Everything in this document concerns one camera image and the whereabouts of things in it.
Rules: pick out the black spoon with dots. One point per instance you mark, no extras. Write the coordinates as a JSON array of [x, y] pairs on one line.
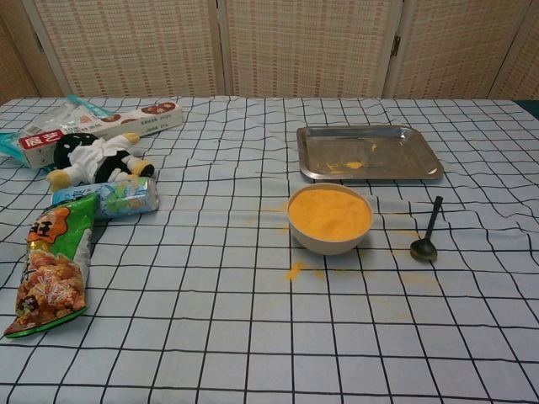
[[423, 251]]

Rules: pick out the steel tray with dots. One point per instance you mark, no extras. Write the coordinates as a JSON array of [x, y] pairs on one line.
[[379, 147]]

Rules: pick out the blue checked tablecloth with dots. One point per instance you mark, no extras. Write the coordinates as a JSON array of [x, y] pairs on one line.
[[210, 294]]

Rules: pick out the long white cardboard box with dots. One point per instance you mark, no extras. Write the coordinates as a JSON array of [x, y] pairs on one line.
[[156, 115]]

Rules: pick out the small light green packet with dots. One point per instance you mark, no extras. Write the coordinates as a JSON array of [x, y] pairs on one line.
[[122, 198]]

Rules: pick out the woven folding screen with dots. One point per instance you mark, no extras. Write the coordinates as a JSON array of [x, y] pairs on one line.
[[295, 42]]

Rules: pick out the black white plush doll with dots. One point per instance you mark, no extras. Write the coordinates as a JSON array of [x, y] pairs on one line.
[[84, 155]]

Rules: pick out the green snack bag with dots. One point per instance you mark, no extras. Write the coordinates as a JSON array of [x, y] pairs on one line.
[[50, 269]]

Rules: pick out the silver teal plastic bag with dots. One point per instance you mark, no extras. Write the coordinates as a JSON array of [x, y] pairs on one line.
[[54, 118]]

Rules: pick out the dark blue padded table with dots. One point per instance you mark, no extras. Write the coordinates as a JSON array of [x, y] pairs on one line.
[[531, 105]]

